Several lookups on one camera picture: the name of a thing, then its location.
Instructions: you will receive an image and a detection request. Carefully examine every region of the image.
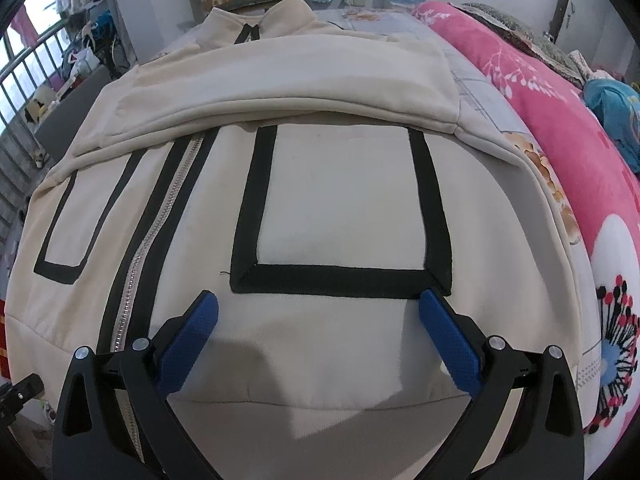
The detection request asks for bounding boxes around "cream zip jacket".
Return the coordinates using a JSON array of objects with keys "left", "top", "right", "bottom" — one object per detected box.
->
[{"left": 5, "top": 0, "right": 583, "bottom": 480}]

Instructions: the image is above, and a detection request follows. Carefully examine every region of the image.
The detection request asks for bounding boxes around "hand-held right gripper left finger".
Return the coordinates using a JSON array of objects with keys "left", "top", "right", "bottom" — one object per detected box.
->
[{"left": 52, "top": 290, "right": 223, "bottom": 480}]

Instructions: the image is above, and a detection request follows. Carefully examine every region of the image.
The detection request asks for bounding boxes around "blue cloth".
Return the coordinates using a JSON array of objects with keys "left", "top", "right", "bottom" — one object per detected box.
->
[{"left": 582, "top": 79, "right": 640, "bottom": 171}]

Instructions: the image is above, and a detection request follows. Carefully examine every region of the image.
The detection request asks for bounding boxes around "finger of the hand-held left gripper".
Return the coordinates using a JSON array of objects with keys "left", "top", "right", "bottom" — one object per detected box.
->
[{"left": 0, "top": 375, "right": 45, "bottom": 428}]

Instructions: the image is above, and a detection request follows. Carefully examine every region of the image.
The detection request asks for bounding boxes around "pink floral blanket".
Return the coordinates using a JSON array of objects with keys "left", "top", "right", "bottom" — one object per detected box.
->
[{"left": 412, "top": 1, "right": 640, "bottom": 466}]

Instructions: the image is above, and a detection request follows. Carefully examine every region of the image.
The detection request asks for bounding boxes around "bed with floral sheet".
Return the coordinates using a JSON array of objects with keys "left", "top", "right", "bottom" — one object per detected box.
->
[{"left": 150, "top": 5, "right": 626, "bottom": 480}]

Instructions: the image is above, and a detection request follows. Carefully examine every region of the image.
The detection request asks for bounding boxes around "grey blanket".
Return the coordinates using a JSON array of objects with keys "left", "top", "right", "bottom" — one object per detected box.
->
[{"left": 452, "top": 2, "right": 586, "bottom": 88}]

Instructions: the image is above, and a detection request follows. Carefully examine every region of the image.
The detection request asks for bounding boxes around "metal railing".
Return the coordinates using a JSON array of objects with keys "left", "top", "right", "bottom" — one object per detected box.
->
[{"left": 0, "top": 20, "right": 71, "bottom": 241}]

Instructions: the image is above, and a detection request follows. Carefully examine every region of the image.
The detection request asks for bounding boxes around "floral crumpled cloth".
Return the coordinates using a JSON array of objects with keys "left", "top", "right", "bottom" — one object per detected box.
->
[{"left": 567, "top": 49, "right": 608, "bottom": 86}]

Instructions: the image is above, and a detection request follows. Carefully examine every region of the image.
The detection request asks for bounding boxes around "pile of clothes and bags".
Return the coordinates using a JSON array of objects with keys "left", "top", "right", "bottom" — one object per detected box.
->
[{"left": 22, "top": 10, "right": 136, "bottom": 121}]

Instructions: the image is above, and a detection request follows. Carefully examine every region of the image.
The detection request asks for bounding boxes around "pink hanging garment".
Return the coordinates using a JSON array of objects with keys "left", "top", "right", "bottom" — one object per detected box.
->
[{"left": 11, "top": 4, "right": 41, "bottom": 46}]

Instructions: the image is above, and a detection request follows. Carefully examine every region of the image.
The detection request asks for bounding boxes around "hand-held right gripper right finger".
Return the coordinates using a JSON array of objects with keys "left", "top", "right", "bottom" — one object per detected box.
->
[{"left": 415, "top": 287, "right": 586, "bottom": 480}]

